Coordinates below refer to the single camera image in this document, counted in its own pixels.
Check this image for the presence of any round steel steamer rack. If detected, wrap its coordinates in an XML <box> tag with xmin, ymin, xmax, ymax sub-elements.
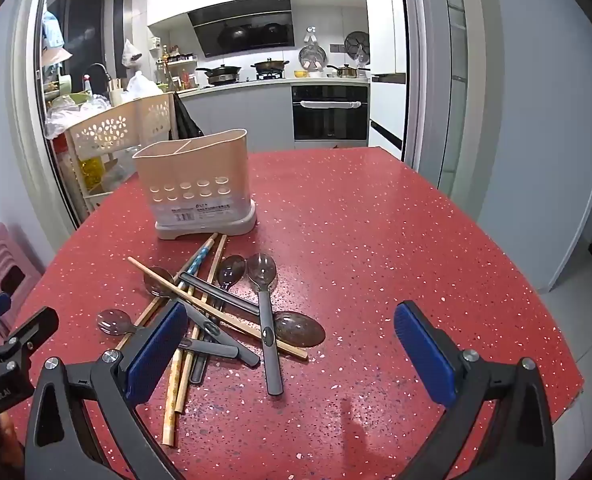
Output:
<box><xmin>298</xmin><ymin>44</ymin><xmax>327</xmax><ymax>72</ymax></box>

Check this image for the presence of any beige plastic utensil holder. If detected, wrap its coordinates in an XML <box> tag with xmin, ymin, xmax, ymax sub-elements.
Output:
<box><xmin>132</xmin><ymin>128</ymin><xmax>258</xmax><ymax>241</ymax></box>

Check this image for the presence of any white tall cabinet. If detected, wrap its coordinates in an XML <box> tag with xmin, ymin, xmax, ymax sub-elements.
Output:
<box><xmin>355</xmin><ymin>0</ymin><xmax>408</xmax><ymax>162</ymax></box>

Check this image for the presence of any yellow cooking oil bottle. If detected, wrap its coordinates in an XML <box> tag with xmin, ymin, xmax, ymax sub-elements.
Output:
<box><xmin>78</xmin><ymin>155</ymin><xmax>107</xmax><ymax>194</ymax></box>

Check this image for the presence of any steel pot with lid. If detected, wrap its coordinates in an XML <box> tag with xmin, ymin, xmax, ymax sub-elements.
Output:
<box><xmin>326</xmin><ymin>63</ymin><xmax>372</xmax><ymax>80</ymax></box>

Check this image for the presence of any white plastic bag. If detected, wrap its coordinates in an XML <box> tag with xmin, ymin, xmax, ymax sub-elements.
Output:
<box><xmin>122</xmin><ymin>38</ymin><xmax>143</xmax><ymax>69</ymax></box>

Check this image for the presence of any blue patterned wooden chopstick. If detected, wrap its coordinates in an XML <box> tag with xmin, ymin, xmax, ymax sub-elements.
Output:
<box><xmin>115</xmin><ymin>232</ymin><xmax>219</xmax><ymax>352</ymax></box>

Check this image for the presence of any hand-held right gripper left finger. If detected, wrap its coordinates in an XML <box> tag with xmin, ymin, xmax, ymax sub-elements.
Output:
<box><xmin>24</xmin><ymin>300</ymin><xmax>190</xmax><ymax>480</ymax></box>

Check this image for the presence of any grey sliding door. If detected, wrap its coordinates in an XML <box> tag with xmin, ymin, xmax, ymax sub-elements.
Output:
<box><xmin>401</xmin><ymin>0</ymin><xmax>482</xmax><ymax>222</ymax></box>

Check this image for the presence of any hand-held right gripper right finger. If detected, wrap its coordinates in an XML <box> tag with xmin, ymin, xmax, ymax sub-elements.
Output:
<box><xmin>393</xmin><ymin>300</ymin><xmax>557</xmax><ymax>480</ymax></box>

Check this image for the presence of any black kitchen faucet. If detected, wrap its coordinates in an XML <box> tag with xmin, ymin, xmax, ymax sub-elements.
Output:
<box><xmin>84</xmin><ymin>63</ymin><xmax>112</xmax><ymax>94</ymax></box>

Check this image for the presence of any black wok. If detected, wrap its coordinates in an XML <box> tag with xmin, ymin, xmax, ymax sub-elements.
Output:
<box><xmin>195</xmin><ymin>63</ymin><xmax>243</xmax><ymax>85</ymax></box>

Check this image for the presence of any pile of clear plastic bags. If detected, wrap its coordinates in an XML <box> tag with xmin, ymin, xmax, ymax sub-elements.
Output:
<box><xmin>45</xmin><ymin>94</ymin><xmax>113</xmax><ymax>139</ymax></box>

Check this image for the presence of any black built-in oven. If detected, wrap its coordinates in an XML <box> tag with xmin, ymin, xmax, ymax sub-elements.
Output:
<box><xmin>291</xmin><ymin>84</ymin><xmax>371</xmax><ymax>142</ymax></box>

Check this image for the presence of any round dark wall rack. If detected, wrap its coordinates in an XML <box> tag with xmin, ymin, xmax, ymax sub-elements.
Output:
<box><xmin>344</xmin><ymin>31</ymin><xmax>372</xmax><ymax>59</ymax></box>

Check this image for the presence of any dark pan with lid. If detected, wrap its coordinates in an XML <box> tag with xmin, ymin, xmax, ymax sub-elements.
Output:
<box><xmin>250</xmin><ymin>58</ymin><xmax>291</xmax><ymax>80</ymax></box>

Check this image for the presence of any black cloth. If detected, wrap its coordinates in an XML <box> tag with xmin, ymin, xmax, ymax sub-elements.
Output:
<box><xmin>168</xmin><ymin>92</ymin><xmax>205</xmax><ymax>142</ymax></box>

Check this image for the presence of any black range hood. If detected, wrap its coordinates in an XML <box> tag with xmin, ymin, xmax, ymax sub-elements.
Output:
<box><xmin>187</xmin><ymin>0</ymin><xmax>295</xmax><ymax>59</ymax></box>

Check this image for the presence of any beige lattice basket cart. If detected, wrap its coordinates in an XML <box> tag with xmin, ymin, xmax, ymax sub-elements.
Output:
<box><xmin>64</xmin><ymin>92</ymin><xmax>175</xmax><ymax>212</ymax></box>

